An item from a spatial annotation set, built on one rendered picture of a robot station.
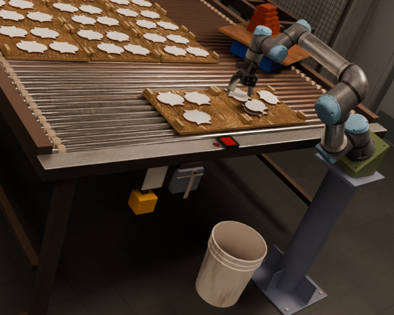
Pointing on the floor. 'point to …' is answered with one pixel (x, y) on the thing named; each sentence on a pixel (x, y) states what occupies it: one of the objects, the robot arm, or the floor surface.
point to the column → (308, 243)
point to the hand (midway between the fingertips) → (237, 94)
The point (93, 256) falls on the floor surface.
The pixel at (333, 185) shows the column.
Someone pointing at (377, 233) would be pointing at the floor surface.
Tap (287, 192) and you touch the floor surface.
